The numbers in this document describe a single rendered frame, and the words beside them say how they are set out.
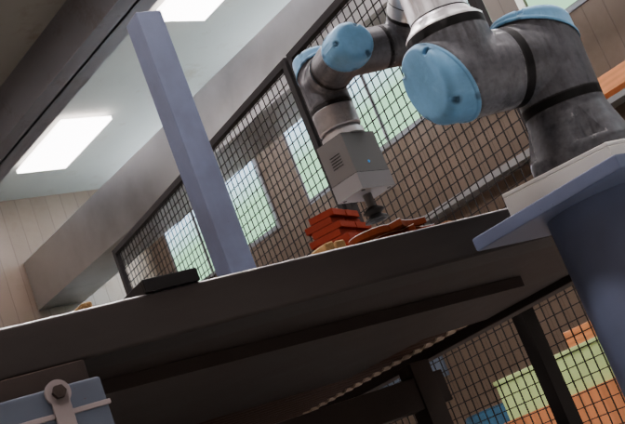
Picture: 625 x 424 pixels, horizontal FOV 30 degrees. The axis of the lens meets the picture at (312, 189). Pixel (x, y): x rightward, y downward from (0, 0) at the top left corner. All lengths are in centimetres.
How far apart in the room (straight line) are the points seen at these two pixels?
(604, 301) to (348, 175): 53
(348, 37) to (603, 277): 59
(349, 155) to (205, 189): 200
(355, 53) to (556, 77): 38
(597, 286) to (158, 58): 269
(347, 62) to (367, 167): 18
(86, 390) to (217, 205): 256
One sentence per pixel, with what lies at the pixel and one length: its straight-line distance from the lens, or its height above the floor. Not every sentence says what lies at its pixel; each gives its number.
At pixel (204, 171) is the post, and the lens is 392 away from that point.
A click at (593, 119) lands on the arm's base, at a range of 163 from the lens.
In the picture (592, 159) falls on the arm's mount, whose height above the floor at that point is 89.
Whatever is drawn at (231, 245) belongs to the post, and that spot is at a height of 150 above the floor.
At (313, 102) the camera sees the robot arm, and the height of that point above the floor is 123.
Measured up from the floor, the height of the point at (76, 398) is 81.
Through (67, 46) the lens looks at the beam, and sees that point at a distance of 1020.
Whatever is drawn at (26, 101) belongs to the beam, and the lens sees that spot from 1091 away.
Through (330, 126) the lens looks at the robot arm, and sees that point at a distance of 196.
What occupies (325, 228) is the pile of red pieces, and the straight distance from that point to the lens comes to 272.
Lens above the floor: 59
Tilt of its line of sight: 15 degrees up
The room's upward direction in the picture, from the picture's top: 22 degrees counter-clockwise
